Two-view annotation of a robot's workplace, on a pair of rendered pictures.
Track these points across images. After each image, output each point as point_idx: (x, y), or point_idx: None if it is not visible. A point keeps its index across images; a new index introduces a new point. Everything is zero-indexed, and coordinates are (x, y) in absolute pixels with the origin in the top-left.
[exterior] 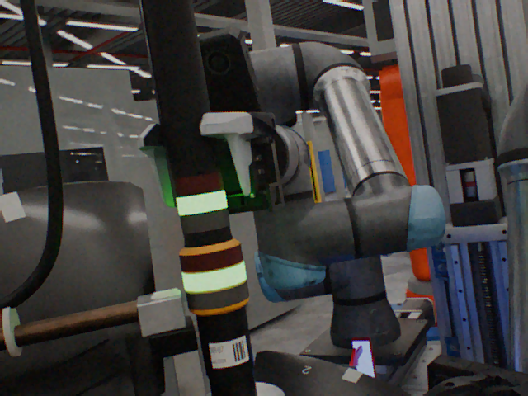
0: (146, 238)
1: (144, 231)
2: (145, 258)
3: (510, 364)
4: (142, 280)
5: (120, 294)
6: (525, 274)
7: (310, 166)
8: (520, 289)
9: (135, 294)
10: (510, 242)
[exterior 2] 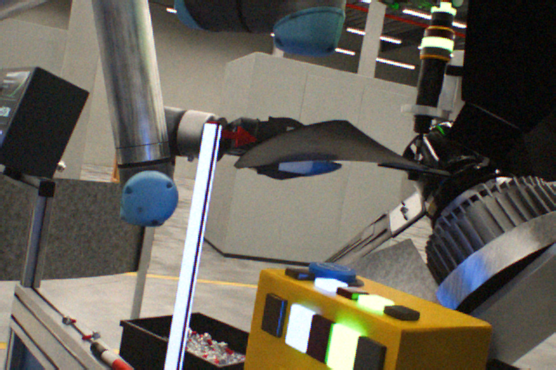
0: (469, 12)
1: (470, 6)
2: (470, 27)
3: (157, 137)
4: (472, 42)
5: (485, 49)
6: (156, 62)
7: None
8: (157, 75)
9: (476, 50)
10: (144, 35)
